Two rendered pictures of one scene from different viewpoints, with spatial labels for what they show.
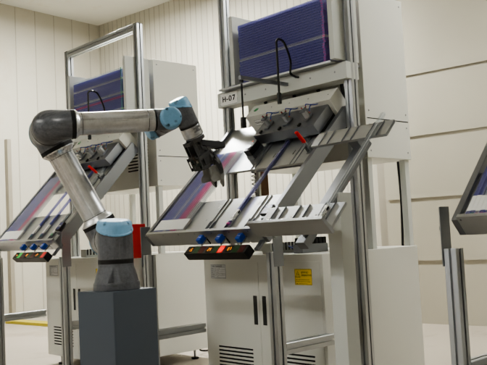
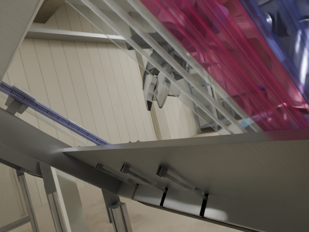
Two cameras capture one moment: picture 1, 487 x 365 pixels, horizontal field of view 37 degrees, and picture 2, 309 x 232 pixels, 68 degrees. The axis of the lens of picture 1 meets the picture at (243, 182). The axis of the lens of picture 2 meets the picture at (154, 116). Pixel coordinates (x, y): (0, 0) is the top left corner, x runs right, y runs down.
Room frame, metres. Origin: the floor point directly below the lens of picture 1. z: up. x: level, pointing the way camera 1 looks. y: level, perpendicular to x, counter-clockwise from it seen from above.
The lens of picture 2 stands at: (3.26, 0.11, 0.89)
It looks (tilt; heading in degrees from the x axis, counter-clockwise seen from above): 2 degrees down; 183
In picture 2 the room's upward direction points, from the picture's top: 14 degrees counter-clockwise
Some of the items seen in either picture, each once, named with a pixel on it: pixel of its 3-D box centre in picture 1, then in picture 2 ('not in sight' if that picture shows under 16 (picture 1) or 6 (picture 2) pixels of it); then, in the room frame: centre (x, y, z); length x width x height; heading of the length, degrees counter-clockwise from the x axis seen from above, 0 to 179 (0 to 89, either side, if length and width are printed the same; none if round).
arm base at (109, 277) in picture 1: (116, 274); not in sight; (2.41, 0.43, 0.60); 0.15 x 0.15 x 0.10
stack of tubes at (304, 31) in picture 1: (289, 44); not in sight; (3.16, -0.23, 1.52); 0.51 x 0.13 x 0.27; 44
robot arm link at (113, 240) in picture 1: (114, 238); not in sight; (2.42, 0.43, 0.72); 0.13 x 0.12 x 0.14; 20
